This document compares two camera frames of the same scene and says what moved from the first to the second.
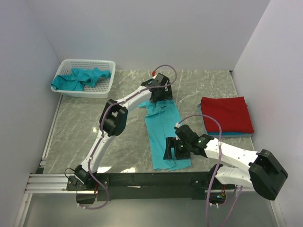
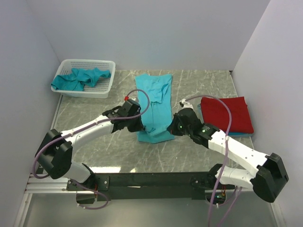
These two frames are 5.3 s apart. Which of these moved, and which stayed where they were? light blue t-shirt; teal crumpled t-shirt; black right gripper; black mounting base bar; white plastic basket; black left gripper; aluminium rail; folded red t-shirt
Moved: light blue t-shirt; black right gripper; black left gripper
Stayed: white plastic basket; teal crumpled t-shirt; aluminium rail; black mounting base bar; folded red t-shirt
